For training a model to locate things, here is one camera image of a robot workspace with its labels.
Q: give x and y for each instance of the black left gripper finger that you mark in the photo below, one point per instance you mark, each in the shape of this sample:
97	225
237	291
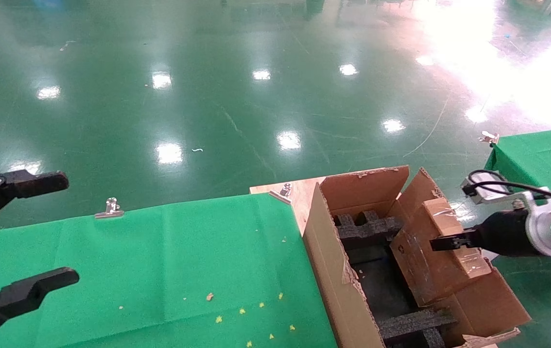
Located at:
24	292
38	184

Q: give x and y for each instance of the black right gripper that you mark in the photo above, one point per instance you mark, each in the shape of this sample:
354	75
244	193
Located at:
504	234

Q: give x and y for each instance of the small brown cardboard box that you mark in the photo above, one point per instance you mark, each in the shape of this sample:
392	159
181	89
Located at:
425	270

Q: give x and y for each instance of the large open cardboard carton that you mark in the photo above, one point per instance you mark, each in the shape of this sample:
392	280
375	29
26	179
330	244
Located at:
333	270

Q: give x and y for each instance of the silver metal binder clip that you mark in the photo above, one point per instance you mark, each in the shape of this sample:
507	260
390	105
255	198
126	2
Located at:
488	138
285	189
109	212

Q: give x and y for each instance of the black foam insert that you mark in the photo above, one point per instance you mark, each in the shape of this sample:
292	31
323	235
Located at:
415	325
367	232

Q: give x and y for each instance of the large green tablecloth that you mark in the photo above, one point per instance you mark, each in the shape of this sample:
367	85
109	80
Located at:
135	266

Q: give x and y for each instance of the small green tablecloth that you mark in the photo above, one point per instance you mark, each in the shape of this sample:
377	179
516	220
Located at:
541	154

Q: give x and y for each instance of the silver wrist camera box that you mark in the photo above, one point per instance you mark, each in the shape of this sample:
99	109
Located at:
490	193

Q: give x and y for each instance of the silver camera mount bracket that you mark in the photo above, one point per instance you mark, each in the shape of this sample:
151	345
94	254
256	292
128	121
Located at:
538	200

